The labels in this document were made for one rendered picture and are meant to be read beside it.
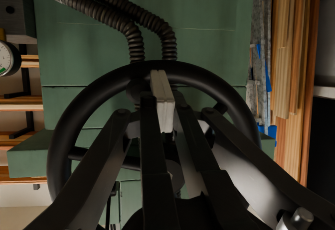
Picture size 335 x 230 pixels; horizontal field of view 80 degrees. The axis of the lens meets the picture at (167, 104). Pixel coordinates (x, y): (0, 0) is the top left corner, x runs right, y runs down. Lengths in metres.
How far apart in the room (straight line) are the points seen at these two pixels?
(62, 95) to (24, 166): 0.17
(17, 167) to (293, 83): 1.74
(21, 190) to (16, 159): 3.40
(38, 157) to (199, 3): 0.46
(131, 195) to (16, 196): 3.65
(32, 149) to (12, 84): 3.00
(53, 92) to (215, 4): 0.38
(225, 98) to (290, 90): 1.61
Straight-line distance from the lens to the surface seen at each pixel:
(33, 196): 3.89
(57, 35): 0.46
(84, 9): 0.34
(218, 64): 0.47
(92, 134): 0.46
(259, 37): 1.35
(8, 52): 0.42
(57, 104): 0.46
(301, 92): 1.91
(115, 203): 0.93
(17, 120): 3.54
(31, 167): 0.52
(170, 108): 0.15
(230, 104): 0.27
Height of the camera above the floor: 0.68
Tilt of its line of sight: 9 degrees up
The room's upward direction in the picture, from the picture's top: 179 degrees counter-clockwise
